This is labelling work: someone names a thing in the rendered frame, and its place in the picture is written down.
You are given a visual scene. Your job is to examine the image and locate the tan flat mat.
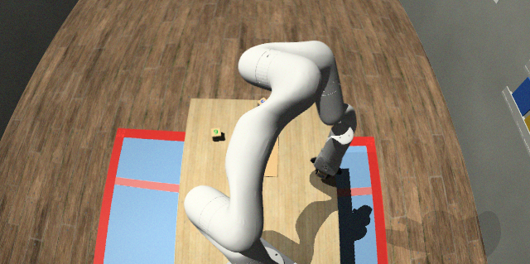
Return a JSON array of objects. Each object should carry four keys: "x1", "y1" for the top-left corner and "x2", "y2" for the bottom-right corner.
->
[{"x1": 264, "y1": 138, "x2": 278, "y2": 177}]

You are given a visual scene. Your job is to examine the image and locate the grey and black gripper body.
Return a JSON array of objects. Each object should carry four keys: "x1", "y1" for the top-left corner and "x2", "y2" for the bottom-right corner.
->
[{"x1": 314, "y1": 151, "x2": 341, "y2": 175}]

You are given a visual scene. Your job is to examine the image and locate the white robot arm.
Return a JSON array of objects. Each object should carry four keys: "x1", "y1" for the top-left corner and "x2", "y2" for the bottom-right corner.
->
[{"x1": 184, "y1": 41, "x2": 357, "y2": 264}]

